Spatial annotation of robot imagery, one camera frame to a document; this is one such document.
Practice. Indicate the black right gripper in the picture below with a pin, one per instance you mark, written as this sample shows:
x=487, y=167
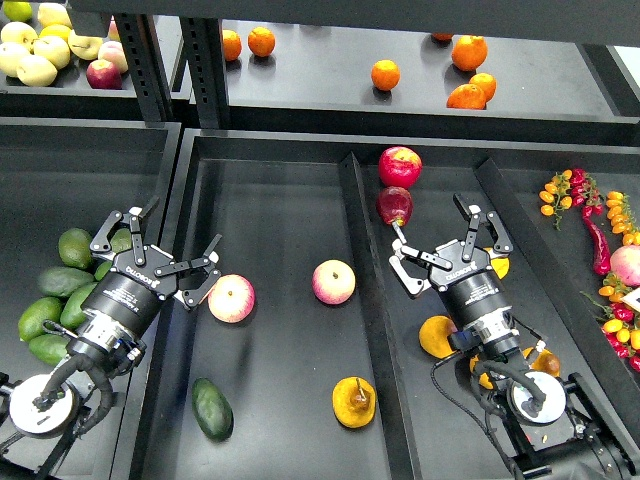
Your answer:
x=471, y=290

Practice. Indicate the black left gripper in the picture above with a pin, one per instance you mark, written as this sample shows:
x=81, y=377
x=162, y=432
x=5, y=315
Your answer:
x=132, y=295

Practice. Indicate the dark green avocado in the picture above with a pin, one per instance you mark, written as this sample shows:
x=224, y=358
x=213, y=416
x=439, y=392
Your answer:
x=211, y=409

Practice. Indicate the yellow pear with stem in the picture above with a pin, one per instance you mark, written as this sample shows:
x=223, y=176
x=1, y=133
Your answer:
x=354, y=402

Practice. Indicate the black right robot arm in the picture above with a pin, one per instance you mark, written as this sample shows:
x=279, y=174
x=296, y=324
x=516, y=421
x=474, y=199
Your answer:
x=542, y=426

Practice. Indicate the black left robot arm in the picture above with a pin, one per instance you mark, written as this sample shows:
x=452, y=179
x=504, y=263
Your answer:
x=77, y=394

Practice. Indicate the yellow pear upper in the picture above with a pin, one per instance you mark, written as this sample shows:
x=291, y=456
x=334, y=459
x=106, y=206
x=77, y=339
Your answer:
x=499, y=263

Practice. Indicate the yellow pear left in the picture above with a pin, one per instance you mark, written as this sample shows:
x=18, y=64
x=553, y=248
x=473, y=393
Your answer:
x=433, y=336

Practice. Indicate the green avocado top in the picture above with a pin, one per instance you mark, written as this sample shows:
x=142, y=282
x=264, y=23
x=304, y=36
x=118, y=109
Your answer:
x=74, y=248

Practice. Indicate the green avocado bottom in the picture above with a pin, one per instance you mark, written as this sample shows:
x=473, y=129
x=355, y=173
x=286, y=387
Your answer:
x=49, y=348

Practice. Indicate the green avocado lower left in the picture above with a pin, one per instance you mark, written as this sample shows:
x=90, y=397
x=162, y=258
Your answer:
x=30, y=324

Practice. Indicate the pink apple left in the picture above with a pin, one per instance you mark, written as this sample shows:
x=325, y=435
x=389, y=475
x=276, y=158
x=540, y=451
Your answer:
x=231, y=299

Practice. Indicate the pink apple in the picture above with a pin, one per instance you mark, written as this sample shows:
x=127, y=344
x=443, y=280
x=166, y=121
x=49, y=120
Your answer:
x=231, y=299
x=333, y=282

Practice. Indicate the dark red apple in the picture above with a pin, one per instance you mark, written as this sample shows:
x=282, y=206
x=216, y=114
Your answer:
x=394, y=205

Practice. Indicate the bright red apple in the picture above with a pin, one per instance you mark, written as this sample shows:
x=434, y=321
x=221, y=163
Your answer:
x=399, y=166

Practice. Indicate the orange cherry tomato vine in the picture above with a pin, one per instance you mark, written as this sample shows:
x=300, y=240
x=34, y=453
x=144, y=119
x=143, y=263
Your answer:
x=556, y=197

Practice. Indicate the pink apple centre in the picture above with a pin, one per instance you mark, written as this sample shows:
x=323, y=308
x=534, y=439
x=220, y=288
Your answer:
x=333, y=282

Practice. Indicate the black left tray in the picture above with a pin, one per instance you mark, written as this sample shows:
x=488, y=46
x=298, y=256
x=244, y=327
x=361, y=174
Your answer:
x=63, y=173

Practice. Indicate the black tray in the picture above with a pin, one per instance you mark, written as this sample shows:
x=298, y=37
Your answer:
x=63, y=173
x=285, y=203

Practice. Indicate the black centre tray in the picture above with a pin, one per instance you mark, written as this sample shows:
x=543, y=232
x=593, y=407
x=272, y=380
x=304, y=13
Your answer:
x=285, y=203

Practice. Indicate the red chili pepper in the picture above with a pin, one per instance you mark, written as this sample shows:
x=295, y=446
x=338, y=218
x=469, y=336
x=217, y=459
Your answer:
x=601, y=254

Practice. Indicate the pink peach right edge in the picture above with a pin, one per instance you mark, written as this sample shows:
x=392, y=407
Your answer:
x=625, y=265

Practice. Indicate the orange front right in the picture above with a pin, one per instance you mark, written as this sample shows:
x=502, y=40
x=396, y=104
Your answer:
x=467, y=96

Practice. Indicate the orange mid right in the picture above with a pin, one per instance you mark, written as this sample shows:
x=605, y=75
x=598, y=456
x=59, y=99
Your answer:
x=486, y=82

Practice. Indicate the red apple on shelf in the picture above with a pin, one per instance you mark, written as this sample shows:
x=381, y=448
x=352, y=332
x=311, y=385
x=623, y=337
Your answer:
x=103, y=74

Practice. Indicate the orange on shelf centre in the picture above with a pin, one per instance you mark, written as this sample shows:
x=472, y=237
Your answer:
x=385, y=75

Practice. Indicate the large orange upper right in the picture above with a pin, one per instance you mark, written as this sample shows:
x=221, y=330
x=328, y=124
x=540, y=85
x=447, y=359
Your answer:
x=469, y=52

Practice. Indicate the yellow green apple front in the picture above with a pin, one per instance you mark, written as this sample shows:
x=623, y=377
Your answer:
x=36, y=71

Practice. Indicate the orange upper left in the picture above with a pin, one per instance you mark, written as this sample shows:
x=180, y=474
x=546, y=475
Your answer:
x=261, y=41

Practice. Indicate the green lime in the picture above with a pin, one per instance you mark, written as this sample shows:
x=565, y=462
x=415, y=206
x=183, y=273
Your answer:
x=19, y=11

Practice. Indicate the orange behind post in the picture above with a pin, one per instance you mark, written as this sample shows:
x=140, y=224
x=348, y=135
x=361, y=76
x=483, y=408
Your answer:
x=232, y=45

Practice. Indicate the black shelf post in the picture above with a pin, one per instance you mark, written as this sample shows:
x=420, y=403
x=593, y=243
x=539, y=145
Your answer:
x=146, y=69

